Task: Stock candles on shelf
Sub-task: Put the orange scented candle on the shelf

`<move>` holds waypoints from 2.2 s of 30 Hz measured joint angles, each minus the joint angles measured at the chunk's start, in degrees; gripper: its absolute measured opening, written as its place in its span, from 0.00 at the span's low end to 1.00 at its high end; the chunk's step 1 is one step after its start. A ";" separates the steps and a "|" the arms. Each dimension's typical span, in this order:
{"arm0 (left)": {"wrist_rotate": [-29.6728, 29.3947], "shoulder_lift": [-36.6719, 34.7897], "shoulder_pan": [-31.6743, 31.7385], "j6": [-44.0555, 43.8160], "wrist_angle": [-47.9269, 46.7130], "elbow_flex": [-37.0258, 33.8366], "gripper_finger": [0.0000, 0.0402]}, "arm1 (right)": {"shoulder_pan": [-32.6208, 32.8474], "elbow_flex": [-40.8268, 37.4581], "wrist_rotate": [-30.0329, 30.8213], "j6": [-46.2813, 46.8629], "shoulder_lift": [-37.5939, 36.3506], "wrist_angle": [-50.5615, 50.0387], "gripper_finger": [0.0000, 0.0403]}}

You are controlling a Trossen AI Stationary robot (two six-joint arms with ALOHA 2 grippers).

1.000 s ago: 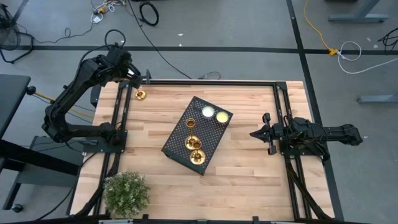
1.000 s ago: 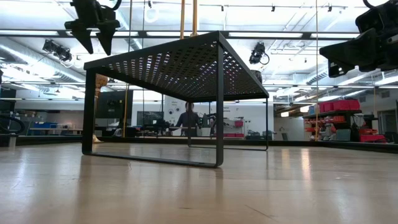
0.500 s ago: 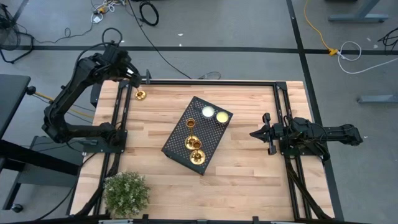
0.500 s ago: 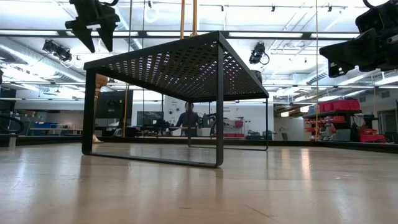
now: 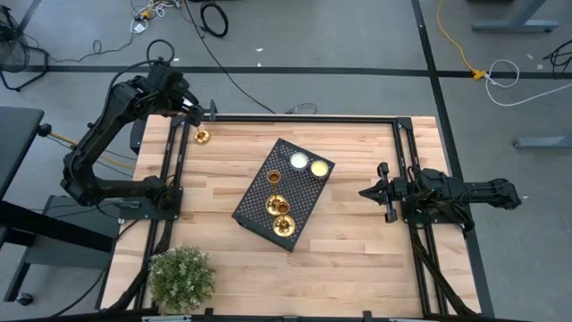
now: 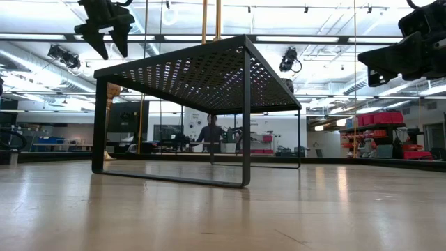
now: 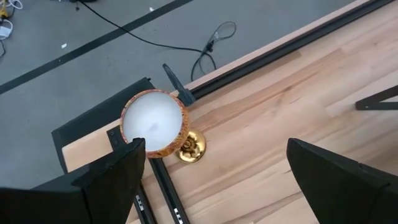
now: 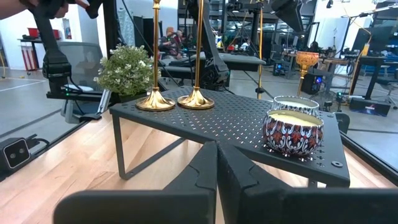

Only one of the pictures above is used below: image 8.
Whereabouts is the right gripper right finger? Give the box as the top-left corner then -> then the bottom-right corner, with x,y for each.
217,144 -> 398,224

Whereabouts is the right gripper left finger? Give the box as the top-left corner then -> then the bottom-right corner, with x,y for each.
52,141 -> 218,224

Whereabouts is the cream wax tin candle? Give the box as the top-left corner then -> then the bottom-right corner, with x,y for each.
262,108 -> 325,157
271,95 -> 320,116

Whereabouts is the tall gold candlestick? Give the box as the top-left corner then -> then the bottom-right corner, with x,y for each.
135,0 -> 177,112
177,0 -> 216,110

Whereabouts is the gold goblet candle holder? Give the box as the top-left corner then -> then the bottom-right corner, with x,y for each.
294,50 -> 320,98

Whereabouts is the person's forearm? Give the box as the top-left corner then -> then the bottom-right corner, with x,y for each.
0,0 -> 34,20

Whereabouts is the black perforated metal shelf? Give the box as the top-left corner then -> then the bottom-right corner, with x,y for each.
109,86 -> 351,188

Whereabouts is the black floor box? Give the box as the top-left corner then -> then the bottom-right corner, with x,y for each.
349,97 -> 391,118

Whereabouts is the black computer tower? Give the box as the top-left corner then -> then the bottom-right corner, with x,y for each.
301,73 -> 326,95

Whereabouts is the green potted plant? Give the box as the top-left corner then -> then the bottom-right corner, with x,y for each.
93,43 -> 162,103

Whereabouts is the grey work table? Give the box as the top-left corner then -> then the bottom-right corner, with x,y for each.
160,52 -> 267,74

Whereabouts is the person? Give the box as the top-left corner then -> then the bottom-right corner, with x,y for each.
158,26 -> 185,60

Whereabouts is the person's hand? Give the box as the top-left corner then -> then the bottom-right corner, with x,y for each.
54,0 -> 91,19

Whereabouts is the black aluminium table frame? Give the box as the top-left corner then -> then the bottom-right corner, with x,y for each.
0,111 -> 398,187

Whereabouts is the black table-level camera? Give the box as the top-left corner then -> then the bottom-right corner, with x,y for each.
0,136 -> 32,175

